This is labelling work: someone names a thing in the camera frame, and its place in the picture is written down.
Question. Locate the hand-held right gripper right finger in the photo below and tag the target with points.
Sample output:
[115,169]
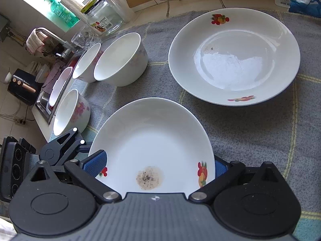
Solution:
[222,169]

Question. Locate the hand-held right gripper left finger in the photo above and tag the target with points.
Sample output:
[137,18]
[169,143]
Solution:
[96,162]

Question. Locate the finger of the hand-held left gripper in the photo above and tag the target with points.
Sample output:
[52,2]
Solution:
[72,145]

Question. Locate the white bowl with pink flowers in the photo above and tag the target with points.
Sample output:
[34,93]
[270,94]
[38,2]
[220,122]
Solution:
[67,113]

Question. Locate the small white fruit print plate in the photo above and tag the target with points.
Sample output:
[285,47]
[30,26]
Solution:
[150,135]

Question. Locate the large white fruit print plate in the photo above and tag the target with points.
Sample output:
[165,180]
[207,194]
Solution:
[233,62]

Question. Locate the white power strip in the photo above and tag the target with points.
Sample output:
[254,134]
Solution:
[20,121]

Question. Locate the grey checked table cloth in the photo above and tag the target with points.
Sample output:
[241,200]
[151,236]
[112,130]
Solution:
[250,135]

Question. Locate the stainless steel sink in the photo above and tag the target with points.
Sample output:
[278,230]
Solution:
[42,103]

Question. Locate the white wavy rim dish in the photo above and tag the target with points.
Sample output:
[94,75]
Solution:
[59,87]

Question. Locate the pink dishcloth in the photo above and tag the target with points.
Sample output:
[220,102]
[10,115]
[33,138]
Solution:
[51,76]

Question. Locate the black air fryer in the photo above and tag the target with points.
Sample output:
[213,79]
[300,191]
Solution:
[22,85]

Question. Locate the white dish stack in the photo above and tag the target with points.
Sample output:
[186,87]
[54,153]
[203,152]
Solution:
[41,71]

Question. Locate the plain white bowl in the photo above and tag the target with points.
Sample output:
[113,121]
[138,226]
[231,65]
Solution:
[85,65]

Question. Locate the large white floral bowl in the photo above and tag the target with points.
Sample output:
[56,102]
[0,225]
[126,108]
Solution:
[120,60]

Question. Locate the clear glass cup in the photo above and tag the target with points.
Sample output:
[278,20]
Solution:
[85,37]

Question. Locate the white cloth with pink stripes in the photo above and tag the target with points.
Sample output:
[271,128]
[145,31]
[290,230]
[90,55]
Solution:
[33,42]

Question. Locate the metal faucet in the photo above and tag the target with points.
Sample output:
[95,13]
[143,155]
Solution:
[54,36]

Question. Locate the glass jar with yellow lid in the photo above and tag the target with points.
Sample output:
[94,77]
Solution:
[110,20]

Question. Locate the green soap pump bottle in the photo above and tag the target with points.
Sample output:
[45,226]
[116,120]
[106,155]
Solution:
[62,13]

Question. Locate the white paper roll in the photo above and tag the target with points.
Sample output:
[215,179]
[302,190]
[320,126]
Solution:
[70,1]

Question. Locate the metal wall fixture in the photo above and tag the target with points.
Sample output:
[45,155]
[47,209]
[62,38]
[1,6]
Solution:
[10,32]

